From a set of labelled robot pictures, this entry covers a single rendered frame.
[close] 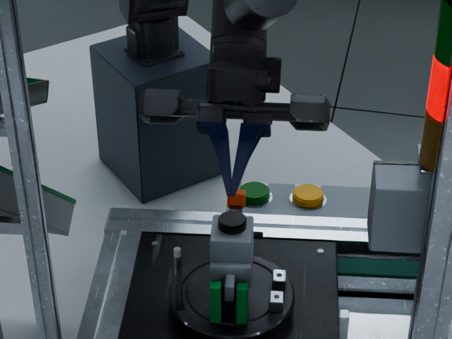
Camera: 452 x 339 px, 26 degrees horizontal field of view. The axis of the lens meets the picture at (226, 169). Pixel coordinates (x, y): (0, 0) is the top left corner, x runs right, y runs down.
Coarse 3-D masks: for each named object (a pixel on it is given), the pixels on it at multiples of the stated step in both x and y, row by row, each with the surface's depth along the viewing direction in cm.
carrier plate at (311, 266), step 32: (160, 256) 117; (192, 256) 117; (288, 256) 117; (320, 256) 117; (128, 288) 112; (160, 288) 112; (320, 288) 112; (128, 320) 108; (160, 320) 108; (320, 320) 108
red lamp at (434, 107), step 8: (432, 64) 77; (440, 64) 76; (432, 72) 77; (440, 72) 76; (448, 72) 75; (432, 80) 77; (440, 80) 76; (432, 88) 77; (440, 88) 76; (432, 96) 78; (440, 96) 77; (432, 104) 78; (440, 104) 77; (432, 112) 78; (440, 112) 77; (440, 120) 78
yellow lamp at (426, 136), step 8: (424, 120) 80; (432, 120) 79; (424, 128) 80; (432, 128) 79; (424, 136) 80; (432, 136) 79; (424, 144) 81; (432, 144) 79; (424, 152) 81; (432, 152) 80; (424, 160) 81; (432, 160) 80; (432, 168) 81
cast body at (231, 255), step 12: (216, 216) 104; (228, 216) 103; (240, 216) 103; (216, 228) 103; (228, 228) 102; (240, 228) 102; (252, 228) 103; (216, 240) 101; (228, 240) 101; (240, 240) 101; (252, 240) 103; (216, 252) 102; (228, 252) 102; (240, 252) 102; (252, 252) 105; (216, 264) 103; (228, 264) 103; (240, 264) 103; (216, 276) 103; (228, 276) 103; (240, 276) 103; (228, 288) 101; (228, 300) 102
